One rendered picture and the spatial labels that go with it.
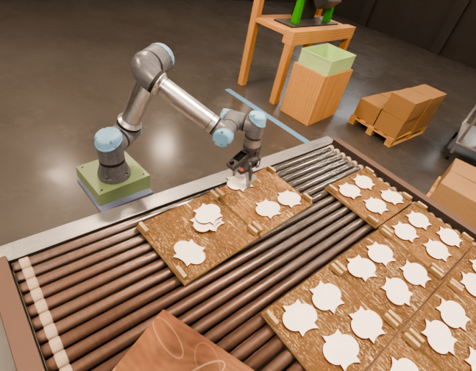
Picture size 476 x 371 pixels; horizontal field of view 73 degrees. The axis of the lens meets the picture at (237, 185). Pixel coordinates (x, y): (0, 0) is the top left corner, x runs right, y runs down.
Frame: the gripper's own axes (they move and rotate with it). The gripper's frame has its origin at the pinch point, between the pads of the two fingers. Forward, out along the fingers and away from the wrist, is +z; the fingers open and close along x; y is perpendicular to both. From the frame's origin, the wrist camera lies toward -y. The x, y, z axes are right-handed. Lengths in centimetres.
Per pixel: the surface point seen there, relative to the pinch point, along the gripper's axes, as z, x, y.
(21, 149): 99, 224, -49
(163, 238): 12.2, -2.0, -42.6
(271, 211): 11.1, -16.1, 9.3
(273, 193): 11.5, -7.0, 21.0
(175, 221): 11.9, 3.3, -33.2
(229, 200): 11.6, 1.4, -3.1
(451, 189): 62, -60, 242
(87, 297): 15, -9, -77
